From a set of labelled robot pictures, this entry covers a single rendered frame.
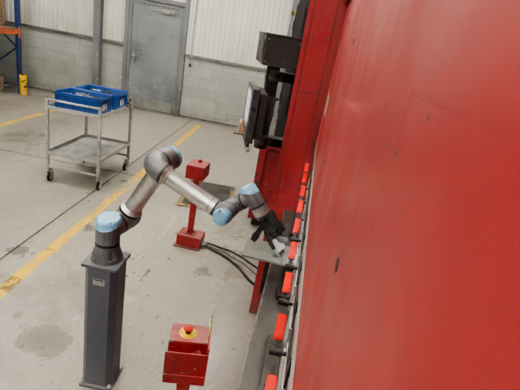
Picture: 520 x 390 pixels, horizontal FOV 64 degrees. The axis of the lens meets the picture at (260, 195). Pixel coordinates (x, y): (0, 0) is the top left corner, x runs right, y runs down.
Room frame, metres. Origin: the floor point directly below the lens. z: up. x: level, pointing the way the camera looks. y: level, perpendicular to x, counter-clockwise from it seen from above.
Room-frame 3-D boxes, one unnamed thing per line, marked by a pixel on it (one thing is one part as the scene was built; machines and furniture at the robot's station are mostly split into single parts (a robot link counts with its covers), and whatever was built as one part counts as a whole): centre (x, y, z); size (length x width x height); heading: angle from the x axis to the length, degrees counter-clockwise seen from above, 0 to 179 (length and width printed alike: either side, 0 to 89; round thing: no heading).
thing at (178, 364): (1.29, 0.17, 0.75); 0.20 x 0.16 x 0.18; 6
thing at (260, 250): (1.72, -0.10, 1.00); 0.26 x 0.18 x 0.01; 85
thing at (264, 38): (3.00, 0.06, 1.53); 0.51 x 0.25 x 0.85; 9
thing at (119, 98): (4.92, 2.07, 0.92); 0.50 x 0.36 x 0.18; 89
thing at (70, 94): (4.50, 2.10, 0.92); 0.50 x 0.36 x 0.18; 89
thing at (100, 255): (1.77, 0.69, 0.82); 0.15 x 0.15 x 0.10
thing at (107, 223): (1.77, 0.69, 0.94); 0.13 x 0.12 x 0.14; 167
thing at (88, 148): (4.67, 2.08, 0.47); 0.90 x 0.66 x 0.95; 179
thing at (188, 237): (3.44, 0.58, 0.41); 0.25 x 0.20 x 0.83; 85
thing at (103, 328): (1.77, 0.69, 0.39); 0.18 x 0.18 x 0.77; 89
